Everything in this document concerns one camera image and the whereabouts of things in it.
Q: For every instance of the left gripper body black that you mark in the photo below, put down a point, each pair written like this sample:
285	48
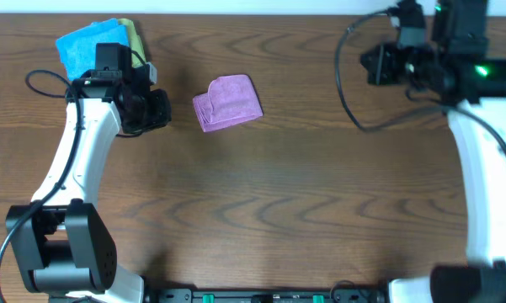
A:
152	108

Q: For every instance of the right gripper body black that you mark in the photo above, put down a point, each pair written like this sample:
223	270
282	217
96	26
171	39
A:
379	64

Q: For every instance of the purple microfibre cloth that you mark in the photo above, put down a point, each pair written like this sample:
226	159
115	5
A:
229	100

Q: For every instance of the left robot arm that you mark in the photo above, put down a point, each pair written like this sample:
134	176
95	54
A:
61	245

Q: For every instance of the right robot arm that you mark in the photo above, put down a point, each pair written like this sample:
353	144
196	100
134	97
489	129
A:
476	113

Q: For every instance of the upper green folded cloth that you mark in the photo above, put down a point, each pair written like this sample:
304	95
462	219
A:
135	41

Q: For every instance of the blue folded cloth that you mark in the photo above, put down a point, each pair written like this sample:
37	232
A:
77	50

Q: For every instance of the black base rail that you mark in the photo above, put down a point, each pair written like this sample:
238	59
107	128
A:
340	295

